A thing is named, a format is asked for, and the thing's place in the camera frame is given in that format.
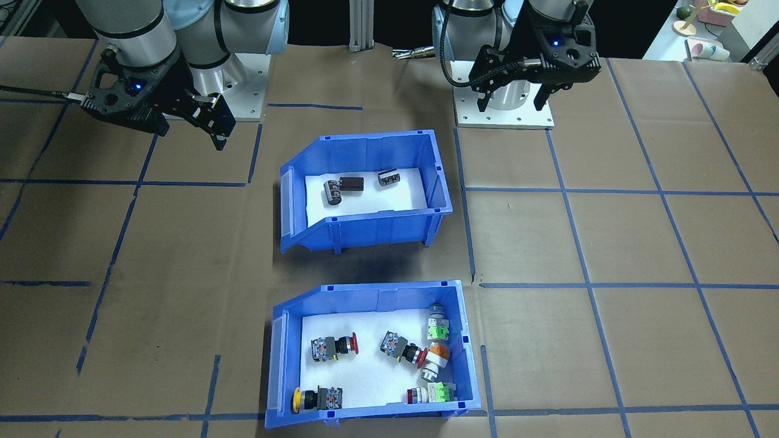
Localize blue bin with batteries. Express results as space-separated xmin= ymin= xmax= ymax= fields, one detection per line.
xmin=279 ymin=129 xmax=454 ymax=255

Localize blue bin with push buttons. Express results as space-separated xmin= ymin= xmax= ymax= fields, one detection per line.
xmin=264 ymin=280 xmax=482 ymax=430

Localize wooden stand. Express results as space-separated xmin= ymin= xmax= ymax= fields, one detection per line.
xmin=672 ymin=0 xmax=708 ymax=37

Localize pastel paper cup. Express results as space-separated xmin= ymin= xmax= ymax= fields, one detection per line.
xmin=686 ymin=37 xmax=730 ymax=62

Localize white foam bin liner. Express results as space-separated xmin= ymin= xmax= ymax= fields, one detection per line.
xmin=303 ymin=167 xmax=427 ymax=226
xmin=299 ymin=307 xmax=455 ymax=410

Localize pink tray with yellow item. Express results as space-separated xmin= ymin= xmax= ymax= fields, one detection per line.
xmin=696 ymin=0 xmax=747 ymax=26

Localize red mushroom push button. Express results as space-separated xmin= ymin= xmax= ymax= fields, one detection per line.
xmin=310 ymin=333 xmax=360 ymax=364

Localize orange push button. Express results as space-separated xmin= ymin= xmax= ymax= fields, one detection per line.
xmin=420 ymin=342 xmax=452 ymax=384

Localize yellow push button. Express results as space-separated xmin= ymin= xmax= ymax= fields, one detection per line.
xmin=292 ymin=386 xmax=344 ymax=414

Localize red button with green block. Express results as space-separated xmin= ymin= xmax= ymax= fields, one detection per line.
xmin=406 ymin=382 xmax=454 ymax=406

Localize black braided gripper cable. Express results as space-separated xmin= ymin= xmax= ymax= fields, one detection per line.
xmin=0 ymin=85 xmax=84 ymax=102
xmin=441 ymin=6 xmax=543 ymax=89

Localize aluminium frame post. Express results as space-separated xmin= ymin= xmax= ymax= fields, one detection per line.
xmin=349 ymin=0 xmax=376 ymax=53

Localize grey switch with green block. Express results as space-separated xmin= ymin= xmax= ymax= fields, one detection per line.
xmin=426 ymin=303 xmax=451 ymax=341

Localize red push button metal ring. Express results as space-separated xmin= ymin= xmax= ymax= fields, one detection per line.
xmin=380 ymin=332 xmax=428 ymax=369

